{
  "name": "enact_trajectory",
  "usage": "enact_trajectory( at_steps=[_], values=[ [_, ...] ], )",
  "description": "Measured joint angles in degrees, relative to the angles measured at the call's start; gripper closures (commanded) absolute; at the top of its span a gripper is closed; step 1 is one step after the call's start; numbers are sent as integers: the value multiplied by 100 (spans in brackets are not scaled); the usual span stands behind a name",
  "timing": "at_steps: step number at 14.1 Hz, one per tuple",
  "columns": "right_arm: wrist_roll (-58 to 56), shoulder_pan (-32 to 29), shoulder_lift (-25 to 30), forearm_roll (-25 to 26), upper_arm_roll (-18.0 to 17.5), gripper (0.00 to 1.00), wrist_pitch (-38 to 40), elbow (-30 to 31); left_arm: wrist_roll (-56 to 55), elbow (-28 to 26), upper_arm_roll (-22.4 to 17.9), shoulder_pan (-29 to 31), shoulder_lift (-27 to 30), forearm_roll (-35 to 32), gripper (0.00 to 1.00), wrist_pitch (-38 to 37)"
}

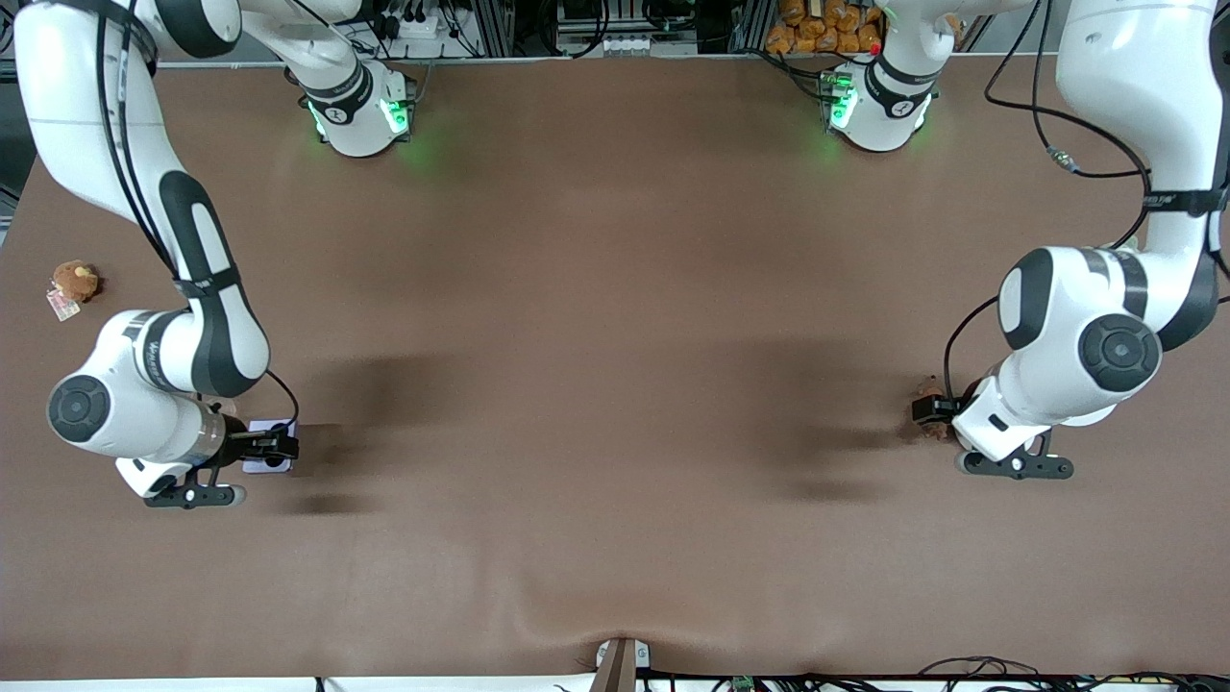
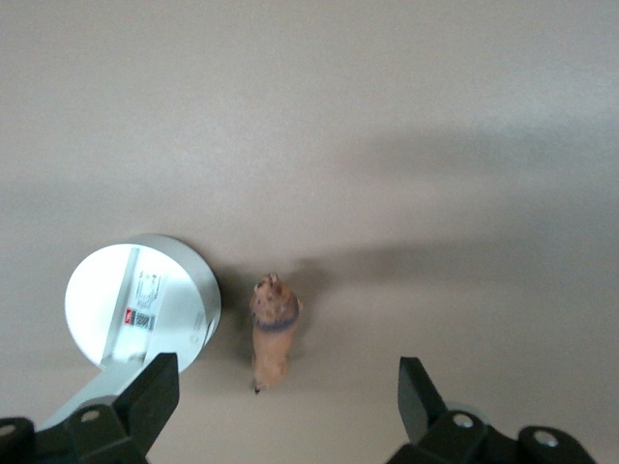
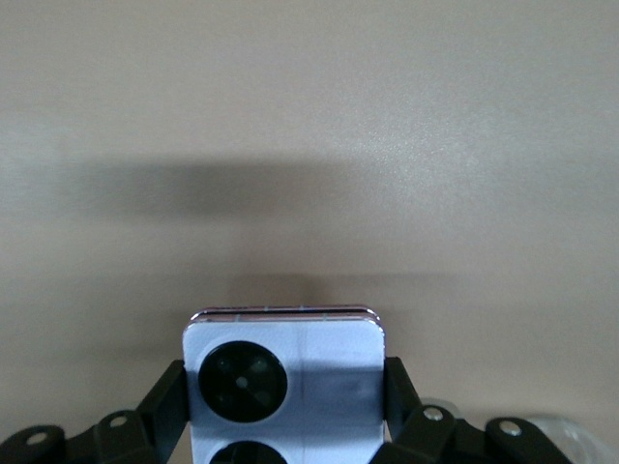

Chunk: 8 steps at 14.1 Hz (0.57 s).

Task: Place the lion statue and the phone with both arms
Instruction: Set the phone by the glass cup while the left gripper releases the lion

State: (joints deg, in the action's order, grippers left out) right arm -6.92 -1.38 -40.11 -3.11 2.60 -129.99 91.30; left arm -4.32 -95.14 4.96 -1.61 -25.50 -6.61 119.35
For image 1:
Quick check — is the lavender box with black dots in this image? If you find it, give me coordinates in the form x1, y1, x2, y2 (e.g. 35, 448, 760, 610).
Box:
242, 419, 295, 475

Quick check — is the small brown lion statue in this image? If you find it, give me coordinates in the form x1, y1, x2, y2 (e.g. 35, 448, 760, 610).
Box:
915, 375, 954, 441

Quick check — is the brown plush toy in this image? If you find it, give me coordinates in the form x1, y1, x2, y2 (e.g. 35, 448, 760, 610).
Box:
52, 260, 101, 304

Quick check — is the pile of orange plush toys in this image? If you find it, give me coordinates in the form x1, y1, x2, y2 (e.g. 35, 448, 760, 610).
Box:
764, 0, 885, 56

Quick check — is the white power strip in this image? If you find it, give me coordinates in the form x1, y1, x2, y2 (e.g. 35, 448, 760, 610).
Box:
370, 0, 453, 41

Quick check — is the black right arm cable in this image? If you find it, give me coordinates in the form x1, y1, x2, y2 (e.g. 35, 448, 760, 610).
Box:
94, 0, 301, 430

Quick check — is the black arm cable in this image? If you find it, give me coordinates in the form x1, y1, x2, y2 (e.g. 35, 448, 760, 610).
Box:
942, 0, 1154, 405
94, 0, 301, 430

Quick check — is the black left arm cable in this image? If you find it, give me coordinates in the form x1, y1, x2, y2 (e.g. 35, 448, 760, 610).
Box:
942, 0, 1154, 405

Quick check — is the wooden post with white bracket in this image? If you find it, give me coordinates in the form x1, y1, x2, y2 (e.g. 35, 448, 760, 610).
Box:
591, 637, 652, 692

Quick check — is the aluminium table edge rail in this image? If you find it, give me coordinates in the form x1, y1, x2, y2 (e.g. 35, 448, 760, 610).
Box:
159, 53, 837, 66

